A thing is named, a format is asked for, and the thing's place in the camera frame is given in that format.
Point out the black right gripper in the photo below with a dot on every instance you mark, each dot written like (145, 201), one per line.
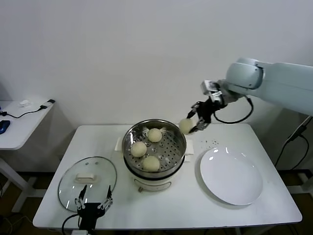
(207, 110)

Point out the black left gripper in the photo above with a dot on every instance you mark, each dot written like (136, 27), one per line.
(91, 210)

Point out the white steamed baozi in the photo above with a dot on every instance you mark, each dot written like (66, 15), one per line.
(138, 149)
(151, 163)
(154, 135)
(186, 126)

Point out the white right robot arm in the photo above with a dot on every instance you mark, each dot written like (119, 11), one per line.
(281, 80)

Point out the perforated steel steamer basket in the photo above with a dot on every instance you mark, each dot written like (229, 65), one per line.
(171, 147)

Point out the white power strip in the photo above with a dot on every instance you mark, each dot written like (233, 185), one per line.
(79, 232)

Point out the cream electric cooker pot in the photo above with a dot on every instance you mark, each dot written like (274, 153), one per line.
(151, 184)

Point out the white round plate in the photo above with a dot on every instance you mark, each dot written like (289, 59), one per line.
(232, 178)

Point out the white side table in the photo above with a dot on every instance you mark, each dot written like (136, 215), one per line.
(22, 132)

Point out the dark inline adapter box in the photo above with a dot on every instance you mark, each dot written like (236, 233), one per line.
(301, 129)

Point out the blue computer mouse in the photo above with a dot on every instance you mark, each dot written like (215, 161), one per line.
(4, 126)

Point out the crumpled white tissue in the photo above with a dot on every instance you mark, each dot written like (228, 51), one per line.
(25, 103)

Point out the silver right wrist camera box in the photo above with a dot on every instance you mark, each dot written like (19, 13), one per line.
(210, 90)

